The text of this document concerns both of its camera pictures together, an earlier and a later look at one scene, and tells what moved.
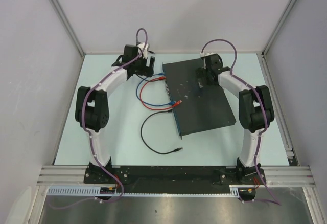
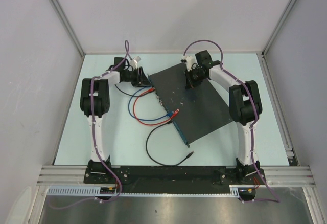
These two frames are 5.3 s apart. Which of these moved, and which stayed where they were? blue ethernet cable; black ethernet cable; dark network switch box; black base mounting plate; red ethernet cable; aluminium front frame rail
Moved: blue ethernet cable; black ethernet cable; red ethernet cable; dark network switch box
Stayed: black base mounting plate; aluminium front frame rail
